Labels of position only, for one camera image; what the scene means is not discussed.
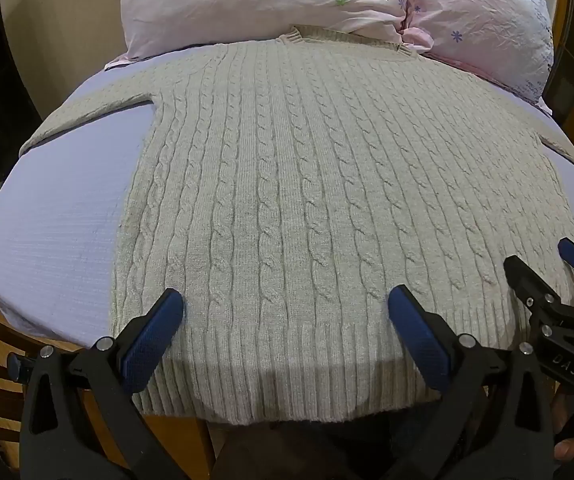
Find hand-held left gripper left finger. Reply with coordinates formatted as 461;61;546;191
9;287;188;480

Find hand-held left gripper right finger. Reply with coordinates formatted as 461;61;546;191
388;284;556;480

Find cream cable knit sweater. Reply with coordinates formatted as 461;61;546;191
19;25;574;424

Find person's right hand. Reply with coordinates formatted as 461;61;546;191
552;393;574;462

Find lavender bed sheet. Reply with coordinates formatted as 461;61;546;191
0;42;574;357

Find pink floral pillow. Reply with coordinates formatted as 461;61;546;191
104;0;414;72
401;0;556;107

